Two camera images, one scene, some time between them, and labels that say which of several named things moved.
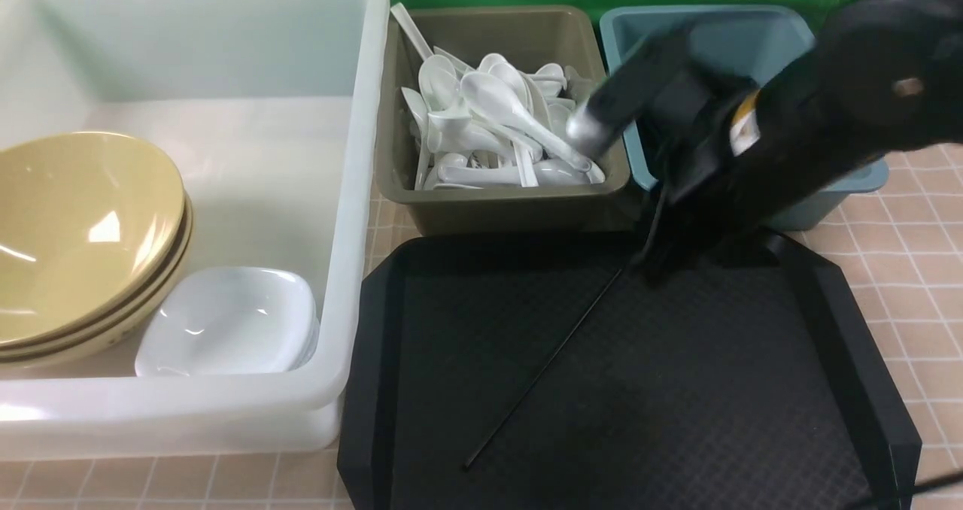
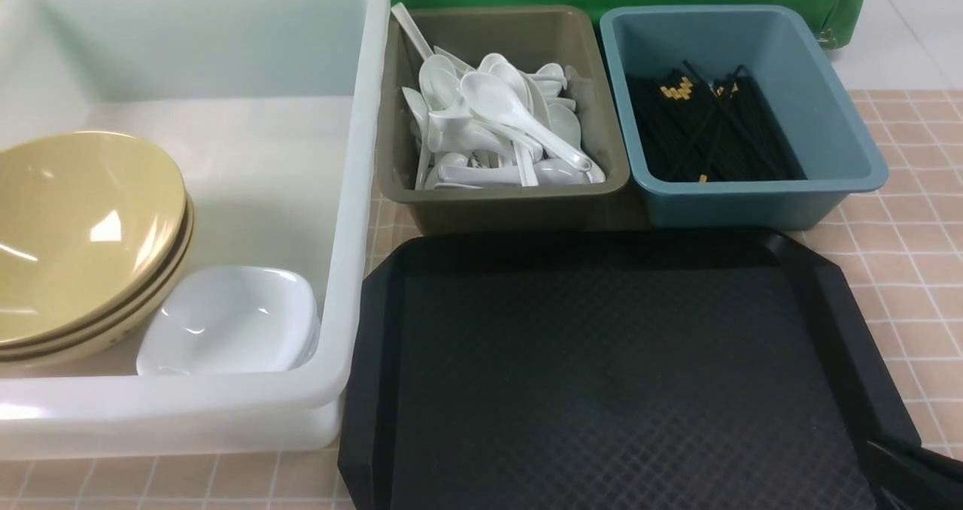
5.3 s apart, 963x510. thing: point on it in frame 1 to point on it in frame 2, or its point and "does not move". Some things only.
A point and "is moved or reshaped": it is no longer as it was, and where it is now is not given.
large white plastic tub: (268, 91) does not move
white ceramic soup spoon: (492, 97) does not move
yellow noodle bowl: (95, 230) does not move
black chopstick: (584, 315) is moved or reshaped
